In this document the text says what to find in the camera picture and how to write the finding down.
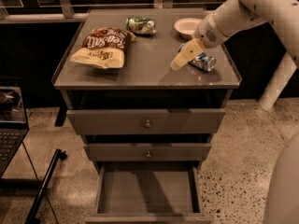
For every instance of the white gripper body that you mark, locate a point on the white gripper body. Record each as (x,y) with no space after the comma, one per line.
(206,32)

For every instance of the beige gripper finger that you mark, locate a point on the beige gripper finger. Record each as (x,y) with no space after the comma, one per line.
(189,51)

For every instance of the blue silver redbull can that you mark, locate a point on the blue silver redbull can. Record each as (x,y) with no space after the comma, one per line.
(203,62)

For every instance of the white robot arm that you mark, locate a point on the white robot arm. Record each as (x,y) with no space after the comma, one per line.
(233,16)

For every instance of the green crushed soda can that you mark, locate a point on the green crushed soda can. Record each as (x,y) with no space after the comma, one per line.
(141,25)

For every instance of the grey top drawer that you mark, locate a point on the grey top drawer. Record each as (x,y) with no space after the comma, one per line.
(145,121)

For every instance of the grey drawer cabinet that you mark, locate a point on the grey drawer cabinet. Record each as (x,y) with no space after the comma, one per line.
(147,80)

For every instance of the grey middle drawer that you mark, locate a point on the grey middle drawer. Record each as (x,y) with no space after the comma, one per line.
(147,152)

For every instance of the grey open bottom drawer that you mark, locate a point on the grey open bottom drawer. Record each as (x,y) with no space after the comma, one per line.
(148,192)

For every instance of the white paper bowl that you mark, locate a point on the white paper bowl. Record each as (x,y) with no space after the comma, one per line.
(186,26)

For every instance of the white slanted pillar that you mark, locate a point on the white slanted pillar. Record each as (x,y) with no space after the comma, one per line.
(278,82)

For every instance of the brown yellow chip bag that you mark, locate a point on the brown yellow chip bag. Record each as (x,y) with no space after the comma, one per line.
(104,48)

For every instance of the metal window railing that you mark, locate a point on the metal window railing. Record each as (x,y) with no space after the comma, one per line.
(44,11)

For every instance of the black laptop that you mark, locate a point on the black laptop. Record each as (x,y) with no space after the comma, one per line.
(13,120)

